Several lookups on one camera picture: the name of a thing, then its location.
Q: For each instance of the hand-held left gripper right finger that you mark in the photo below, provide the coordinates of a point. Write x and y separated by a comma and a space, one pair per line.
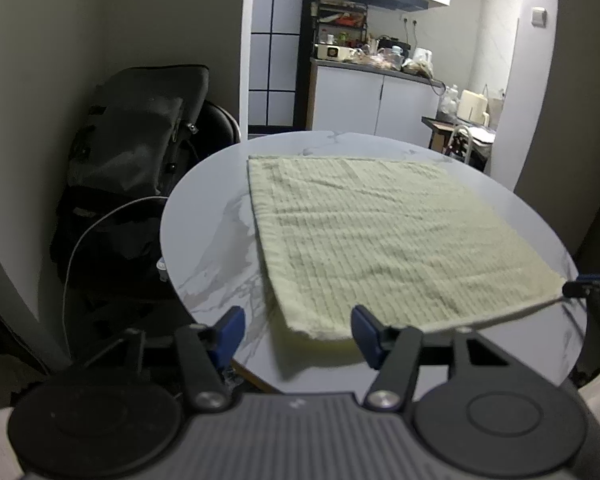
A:
366, 334

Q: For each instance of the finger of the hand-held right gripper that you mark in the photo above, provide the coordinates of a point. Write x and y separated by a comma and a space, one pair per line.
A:
587, 285

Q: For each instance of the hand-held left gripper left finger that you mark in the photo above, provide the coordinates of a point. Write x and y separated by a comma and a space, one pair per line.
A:
229, 334

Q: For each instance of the pale green towel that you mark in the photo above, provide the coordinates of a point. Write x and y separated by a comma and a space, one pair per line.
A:
380, 240

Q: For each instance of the black backpack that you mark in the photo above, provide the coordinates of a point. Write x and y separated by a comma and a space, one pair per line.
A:
125, 160

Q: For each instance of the black chair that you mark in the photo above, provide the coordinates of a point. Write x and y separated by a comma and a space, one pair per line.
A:
220, 127

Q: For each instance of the dark side table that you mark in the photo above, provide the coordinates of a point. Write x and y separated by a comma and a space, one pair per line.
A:
445, 132

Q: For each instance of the cream toaster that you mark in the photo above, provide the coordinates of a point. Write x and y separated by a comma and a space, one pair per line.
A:
472, 105

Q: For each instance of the white kitchen cabinet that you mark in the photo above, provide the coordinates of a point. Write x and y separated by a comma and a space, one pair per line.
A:
375, 102

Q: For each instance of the white countertop appliance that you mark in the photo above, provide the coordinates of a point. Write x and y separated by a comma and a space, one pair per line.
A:
332, 51

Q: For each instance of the black grid sliding door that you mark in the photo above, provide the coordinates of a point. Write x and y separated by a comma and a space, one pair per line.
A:
275, 50

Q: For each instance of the black kitchen shelf rack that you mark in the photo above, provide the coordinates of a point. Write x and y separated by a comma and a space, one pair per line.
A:
337, 22

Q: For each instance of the white wall switch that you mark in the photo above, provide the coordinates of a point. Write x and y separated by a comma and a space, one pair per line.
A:
538, 16

